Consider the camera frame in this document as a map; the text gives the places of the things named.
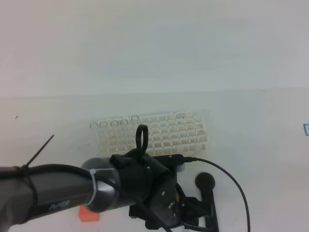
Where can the clear test tube in rack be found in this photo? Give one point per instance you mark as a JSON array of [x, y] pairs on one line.
[[114, 126], [124, 127], [102, 132], [135, 121], [95, 129]]

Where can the orange foam cube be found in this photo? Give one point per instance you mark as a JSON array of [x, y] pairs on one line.
[[87, 216]]

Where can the black camera stand pole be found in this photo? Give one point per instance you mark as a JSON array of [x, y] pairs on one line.
[[206, 183]]

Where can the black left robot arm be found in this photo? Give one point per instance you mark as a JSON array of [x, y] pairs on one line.
[[101, 184]]

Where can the white plastic test tube rack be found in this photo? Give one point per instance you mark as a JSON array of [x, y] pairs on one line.
[[181, 132]]

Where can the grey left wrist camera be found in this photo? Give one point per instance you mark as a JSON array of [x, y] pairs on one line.
[[174, 163]]

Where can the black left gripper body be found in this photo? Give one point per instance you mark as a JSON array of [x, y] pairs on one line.
[[166, 200]]

